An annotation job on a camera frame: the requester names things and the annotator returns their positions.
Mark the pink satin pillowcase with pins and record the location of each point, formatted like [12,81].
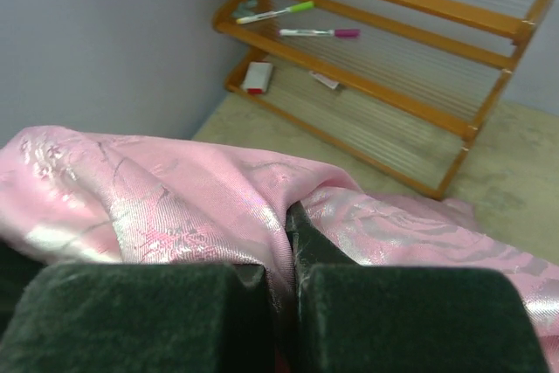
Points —
[67,195]

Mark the wooden shelf rack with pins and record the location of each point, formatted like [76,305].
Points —
[418,84]

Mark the magenta capped marker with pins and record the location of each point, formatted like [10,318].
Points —
[339,33]

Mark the green capped marker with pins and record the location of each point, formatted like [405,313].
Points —
[276,13]

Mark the small grey clip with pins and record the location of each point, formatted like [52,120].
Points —
[246,8]

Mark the small white card packet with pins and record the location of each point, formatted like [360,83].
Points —
[326,81]

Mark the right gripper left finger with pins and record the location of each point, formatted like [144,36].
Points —
[134,318]

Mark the white red eraser box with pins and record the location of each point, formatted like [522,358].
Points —
[257,77]

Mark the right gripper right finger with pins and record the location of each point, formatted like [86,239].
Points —
[354,318]

